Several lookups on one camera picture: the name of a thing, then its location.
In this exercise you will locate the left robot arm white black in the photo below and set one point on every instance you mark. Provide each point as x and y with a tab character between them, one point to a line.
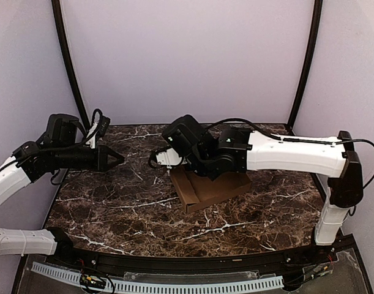
65	144

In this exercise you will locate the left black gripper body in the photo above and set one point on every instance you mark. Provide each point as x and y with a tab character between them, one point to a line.
101	158

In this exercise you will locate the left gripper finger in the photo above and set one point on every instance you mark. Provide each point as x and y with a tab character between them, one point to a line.
115	163
112	153

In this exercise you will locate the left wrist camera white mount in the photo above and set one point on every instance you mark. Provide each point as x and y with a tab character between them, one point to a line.
100	124

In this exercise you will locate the left black frame post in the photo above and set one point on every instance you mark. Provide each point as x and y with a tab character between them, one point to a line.
67	59

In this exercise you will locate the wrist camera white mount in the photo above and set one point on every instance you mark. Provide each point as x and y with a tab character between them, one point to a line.
165	157
100	124

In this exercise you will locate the white slotted cable duct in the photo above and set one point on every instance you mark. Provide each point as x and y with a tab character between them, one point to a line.
161	283

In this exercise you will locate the left small circuit board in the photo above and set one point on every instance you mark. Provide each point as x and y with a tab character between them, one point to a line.
92	282

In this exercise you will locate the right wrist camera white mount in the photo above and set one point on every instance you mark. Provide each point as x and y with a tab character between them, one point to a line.
165	157

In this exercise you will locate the black frame post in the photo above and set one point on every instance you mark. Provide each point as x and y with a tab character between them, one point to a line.
67	59
309	53

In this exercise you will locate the black front frame rail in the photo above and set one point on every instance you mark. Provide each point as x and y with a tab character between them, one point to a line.
278	262

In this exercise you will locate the brown cardboard box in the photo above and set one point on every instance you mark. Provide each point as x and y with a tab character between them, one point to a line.
197	193

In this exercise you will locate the right black frame post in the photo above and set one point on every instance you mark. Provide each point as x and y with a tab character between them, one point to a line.
309	53

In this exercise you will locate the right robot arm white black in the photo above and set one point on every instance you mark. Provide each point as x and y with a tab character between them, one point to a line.
240	150

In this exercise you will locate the right small circuit board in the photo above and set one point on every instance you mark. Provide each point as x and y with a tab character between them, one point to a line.
317	271

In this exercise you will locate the small circuit board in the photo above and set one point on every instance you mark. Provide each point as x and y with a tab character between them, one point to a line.
317	271
92	282

